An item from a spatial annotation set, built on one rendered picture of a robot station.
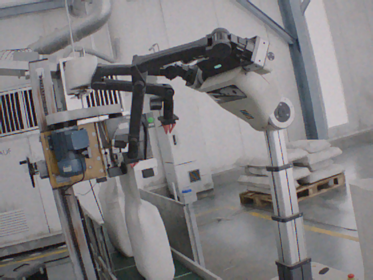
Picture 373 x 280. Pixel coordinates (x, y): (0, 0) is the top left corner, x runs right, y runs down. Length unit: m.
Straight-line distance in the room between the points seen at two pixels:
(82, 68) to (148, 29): 4.77
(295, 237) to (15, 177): 3.70
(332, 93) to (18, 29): 6.04
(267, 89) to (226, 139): 5.35
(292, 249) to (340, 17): 7.58
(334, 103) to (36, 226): 6.17
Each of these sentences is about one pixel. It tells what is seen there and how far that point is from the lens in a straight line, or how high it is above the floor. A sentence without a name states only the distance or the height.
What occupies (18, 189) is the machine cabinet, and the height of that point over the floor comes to 0.82.
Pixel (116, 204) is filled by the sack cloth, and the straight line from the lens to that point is 2.88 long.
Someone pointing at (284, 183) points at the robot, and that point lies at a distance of 2.01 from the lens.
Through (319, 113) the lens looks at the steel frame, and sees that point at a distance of 7.86.
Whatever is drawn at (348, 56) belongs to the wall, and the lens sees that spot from 9.14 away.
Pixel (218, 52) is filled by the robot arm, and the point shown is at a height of 1.48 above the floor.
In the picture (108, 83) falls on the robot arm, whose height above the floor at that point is 1.51.
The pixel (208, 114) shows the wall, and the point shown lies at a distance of 7.01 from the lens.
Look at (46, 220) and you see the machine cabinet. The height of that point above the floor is 0.37.
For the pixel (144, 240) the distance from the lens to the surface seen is 2.23.
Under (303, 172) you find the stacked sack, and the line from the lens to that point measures 5.04.
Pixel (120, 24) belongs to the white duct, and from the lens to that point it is 5.72.
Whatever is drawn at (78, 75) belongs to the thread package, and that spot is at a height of 1.59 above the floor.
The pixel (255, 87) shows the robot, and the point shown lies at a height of 1.33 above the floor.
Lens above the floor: 1.27
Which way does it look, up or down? 4 degrees down
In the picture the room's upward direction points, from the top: 11 degrees counter-clockwise
